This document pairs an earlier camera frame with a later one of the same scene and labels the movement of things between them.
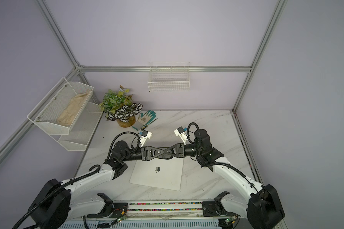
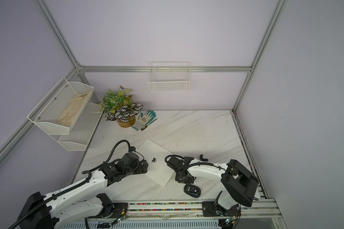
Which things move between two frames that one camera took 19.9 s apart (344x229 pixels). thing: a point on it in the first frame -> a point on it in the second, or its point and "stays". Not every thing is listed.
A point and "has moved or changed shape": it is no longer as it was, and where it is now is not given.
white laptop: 165,173 has moved or changed shape
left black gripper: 147,153 -> 139,170
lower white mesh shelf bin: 81,130 stays
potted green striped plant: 120,106 stays
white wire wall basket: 168,76 stays
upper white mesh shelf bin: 57,112 stays
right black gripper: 181,150 -> 178,178
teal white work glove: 144,119 stays
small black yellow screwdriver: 145,127 stays
